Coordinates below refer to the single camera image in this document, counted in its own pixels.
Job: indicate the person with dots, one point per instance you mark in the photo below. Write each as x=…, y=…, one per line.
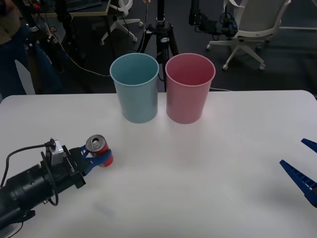
x=10, y=24

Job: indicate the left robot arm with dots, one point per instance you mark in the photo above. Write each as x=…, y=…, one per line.
x=24, y=188

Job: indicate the black tripod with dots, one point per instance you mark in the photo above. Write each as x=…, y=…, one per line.
x=161, y=32

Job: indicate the wooden desk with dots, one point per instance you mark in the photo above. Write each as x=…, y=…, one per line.
x=84, y=11

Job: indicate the pink waste bin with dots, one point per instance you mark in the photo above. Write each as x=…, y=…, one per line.
x=185, y=101

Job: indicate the red drink can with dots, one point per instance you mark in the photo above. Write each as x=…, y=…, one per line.
x=95, y=144

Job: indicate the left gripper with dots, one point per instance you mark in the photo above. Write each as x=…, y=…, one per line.
x=74, y=171

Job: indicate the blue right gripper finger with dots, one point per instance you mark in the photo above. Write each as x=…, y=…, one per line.
x=301, y=178
x=310, y=145

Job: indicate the pale blue waste bin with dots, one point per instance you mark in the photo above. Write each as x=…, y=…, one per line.
x=135, y=99

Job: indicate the white office chair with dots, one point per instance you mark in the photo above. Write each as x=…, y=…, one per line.
x=257, y=27
x=121, y=23

